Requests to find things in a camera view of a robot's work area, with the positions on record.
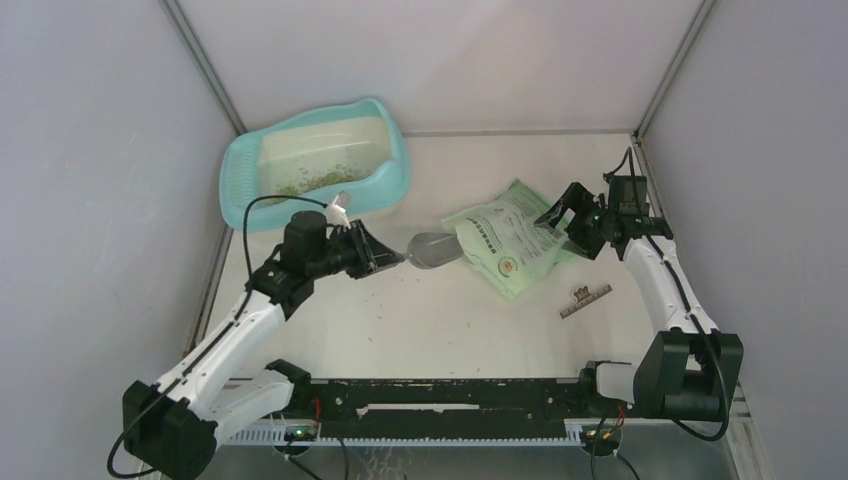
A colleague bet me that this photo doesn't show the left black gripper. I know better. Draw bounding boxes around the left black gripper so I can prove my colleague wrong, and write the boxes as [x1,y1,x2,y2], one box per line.
[308,220,404,280]

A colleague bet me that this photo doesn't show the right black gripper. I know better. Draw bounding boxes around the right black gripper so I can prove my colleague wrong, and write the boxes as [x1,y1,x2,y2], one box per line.
[534,182,617,261]

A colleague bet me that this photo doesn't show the green cat litter bag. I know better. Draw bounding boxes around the green cat litter bag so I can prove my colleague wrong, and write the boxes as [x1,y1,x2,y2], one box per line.
[441,178,576,301]

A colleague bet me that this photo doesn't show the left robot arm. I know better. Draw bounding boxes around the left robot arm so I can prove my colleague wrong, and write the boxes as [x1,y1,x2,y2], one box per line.
[107,211,405,479]

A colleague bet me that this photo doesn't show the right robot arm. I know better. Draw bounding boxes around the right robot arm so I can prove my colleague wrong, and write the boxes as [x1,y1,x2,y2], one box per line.
[534,174,744,422]

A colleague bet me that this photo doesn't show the green litter pellets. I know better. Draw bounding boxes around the green litter pellets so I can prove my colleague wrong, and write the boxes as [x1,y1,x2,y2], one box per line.
[271,165,369,196]

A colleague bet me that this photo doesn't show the teal plastic litter box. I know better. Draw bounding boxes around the teal plastic litter box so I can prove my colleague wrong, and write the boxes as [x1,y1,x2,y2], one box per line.
[219,97,411,232]

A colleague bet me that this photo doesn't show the torn brown bag strip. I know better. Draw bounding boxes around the torn brown bag strip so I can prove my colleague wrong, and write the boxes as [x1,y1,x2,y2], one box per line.
[558,284,612,319]

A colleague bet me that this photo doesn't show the black mounting base bar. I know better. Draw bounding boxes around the black mounting base bar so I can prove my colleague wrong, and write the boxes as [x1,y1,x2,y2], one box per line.
[273,378,632,441]

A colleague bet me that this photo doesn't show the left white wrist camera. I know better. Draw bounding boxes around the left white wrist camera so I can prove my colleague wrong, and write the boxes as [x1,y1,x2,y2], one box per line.
[324,191,352,228]

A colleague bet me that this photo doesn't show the right black camera cable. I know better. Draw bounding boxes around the right black camera cable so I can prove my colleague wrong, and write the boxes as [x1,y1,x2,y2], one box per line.
[602,146,731,443]

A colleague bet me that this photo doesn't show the black camera cable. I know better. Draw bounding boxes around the black camera cable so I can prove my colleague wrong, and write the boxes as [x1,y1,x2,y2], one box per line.
[105,194,329,480]
[602,146,731,443]

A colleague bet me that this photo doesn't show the left black camera cable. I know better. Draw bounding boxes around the left black camera cable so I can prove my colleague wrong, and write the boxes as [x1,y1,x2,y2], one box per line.
[105,194,329,480]

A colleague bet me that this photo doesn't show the white slotted cable duct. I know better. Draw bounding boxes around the white slotted cable duct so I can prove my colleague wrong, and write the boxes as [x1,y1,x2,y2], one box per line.
[218,424,586,447]

